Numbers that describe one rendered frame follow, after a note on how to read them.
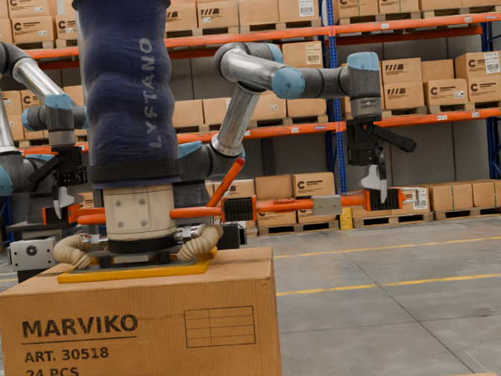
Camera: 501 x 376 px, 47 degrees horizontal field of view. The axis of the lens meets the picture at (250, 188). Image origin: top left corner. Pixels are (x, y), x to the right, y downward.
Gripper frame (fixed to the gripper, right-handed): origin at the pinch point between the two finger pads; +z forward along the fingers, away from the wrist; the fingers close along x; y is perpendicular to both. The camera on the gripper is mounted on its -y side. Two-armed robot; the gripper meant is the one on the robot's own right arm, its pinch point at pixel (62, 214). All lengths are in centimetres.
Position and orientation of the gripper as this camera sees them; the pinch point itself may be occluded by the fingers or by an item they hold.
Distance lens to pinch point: 181.0
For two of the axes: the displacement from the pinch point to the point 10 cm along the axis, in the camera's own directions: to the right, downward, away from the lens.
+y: 9.9, -0.9, -0.5
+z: 0.9, 9.9, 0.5
